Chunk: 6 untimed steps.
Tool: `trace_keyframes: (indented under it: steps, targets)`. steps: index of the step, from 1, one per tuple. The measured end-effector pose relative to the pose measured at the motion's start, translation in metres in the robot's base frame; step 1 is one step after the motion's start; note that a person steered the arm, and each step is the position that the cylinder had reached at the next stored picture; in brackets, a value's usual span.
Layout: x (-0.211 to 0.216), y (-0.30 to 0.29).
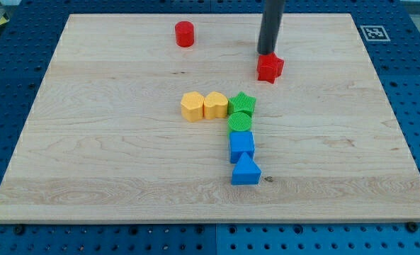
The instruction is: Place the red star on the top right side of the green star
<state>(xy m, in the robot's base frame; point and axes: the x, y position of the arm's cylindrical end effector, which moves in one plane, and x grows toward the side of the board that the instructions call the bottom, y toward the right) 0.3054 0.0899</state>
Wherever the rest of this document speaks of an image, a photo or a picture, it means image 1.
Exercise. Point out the red star block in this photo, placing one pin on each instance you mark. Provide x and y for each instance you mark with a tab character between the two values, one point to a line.
269	67

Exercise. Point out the green star block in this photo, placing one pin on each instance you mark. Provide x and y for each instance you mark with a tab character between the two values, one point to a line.
241	103

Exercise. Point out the yellow heart block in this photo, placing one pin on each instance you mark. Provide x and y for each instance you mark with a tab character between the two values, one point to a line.
215	105

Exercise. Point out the yellow hexagon block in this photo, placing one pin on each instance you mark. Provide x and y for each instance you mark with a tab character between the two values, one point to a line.
192	106

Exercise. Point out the green cylinder block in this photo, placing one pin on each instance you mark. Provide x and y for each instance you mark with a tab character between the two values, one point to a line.
238	122

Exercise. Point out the blue cube block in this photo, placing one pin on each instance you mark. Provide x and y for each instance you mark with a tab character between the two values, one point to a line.
239	143

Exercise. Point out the blue triangle block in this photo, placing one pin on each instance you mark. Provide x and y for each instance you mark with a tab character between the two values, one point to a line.
246	171

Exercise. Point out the red cylinder block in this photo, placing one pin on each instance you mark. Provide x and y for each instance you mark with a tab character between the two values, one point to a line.
184	32

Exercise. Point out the light wooden board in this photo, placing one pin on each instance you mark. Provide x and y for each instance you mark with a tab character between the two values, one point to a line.
105	142

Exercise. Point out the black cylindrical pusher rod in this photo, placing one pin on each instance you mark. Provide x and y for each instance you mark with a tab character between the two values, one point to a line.
270	23

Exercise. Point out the white fiducial marker tag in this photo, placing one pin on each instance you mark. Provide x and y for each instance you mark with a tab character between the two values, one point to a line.
375	33

